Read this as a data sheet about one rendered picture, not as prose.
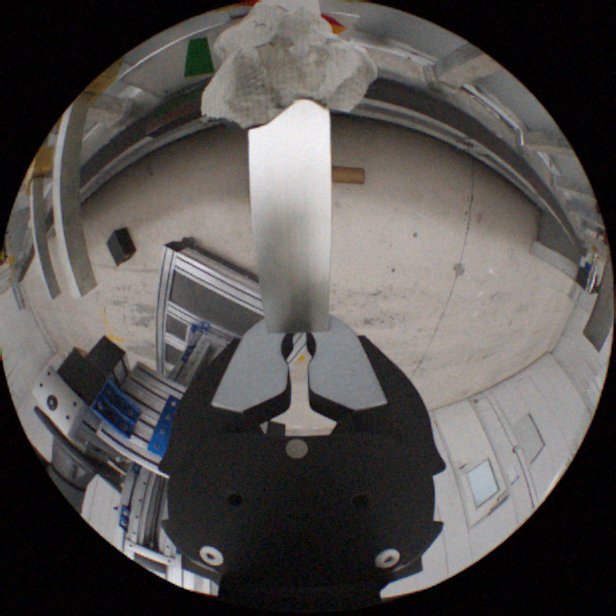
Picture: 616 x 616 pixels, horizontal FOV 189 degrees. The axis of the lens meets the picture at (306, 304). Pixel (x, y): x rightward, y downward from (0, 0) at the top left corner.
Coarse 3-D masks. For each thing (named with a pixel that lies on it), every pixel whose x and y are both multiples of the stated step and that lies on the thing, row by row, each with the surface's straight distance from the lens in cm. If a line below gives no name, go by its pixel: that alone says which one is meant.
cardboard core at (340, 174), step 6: (336, 168) 89; (342, 168) 89; (348, 168) 90; (354, 168) 91; (360, 168) 93; (336, 174) 88; (342, 174) 88; (348, 174) 89; (354, 174) 89; (360, 174) 90; (336, 180) 89; (342, 180) 89; (348, 180) 90; (354, 180) 90; (360, 180) 91
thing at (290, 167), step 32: (288, 0) 16; (256, 128) 8; (288, 128) 8; (320, 128) 8; (256, 160) 7; (288, 160) 7; (320, 160) 7; (256, 192) 7; (288, 192) 7; (320, 192) 7; (256, 224) 7; (288, 224) 7; (320, 224) 7; (256, 256) 8; (288, 256) 7; (320, 256) 7; (288, 288) 8; (320, 288) 8; (288, 320) 9; (320, 320) 9
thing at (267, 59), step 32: (224, 32) 11; (256, 32) 12; (288, 32) 9; (320, 32) 10; (224, 64) 9; (256, 64) 8; (288, 64) 9; (320, 64) 9; (352, 64) 8; (224, 96) 9; (256, 96) 8; (288, 96) 8; (320, 96) 8; (352, 96) 8
